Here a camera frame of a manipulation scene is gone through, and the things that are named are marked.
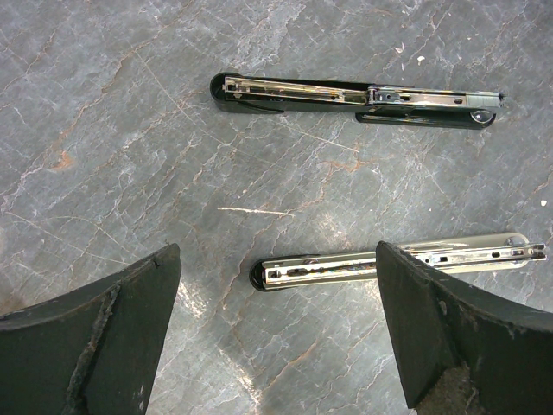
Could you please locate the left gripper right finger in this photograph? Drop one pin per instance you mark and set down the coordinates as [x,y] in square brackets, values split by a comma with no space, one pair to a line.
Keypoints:
[460,349]

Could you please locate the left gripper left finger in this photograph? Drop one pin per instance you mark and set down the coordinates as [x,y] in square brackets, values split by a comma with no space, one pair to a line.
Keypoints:
[93,350]

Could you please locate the silver and black stapler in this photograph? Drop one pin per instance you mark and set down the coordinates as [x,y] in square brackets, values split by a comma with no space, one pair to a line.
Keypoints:
[491,252]

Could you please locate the silver staple strip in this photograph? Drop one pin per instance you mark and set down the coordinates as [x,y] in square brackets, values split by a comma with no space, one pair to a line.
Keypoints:
[474,100]

